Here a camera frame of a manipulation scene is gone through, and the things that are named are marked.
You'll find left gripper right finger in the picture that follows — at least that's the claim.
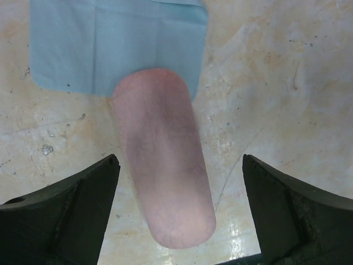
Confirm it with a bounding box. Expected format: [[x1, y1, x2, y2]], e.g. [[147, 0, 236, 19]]
[[242, 155, 352, 264]]

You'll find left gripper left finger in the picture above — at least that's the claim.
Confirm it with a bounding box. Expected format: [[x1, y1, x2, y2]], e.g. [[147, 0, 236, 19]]
[[1, 154, 120, 264]]

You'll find pink glasses case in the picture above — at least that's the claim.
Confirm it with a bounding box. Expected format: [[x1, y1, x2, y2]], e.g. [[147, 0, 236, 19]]
[[113, 68, 216, 249]]

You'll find light blue cloth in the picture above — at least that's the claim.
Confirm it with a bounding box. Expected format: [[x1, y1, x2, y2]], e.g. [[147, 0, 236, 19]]
[[29, 0, 208, 97]]

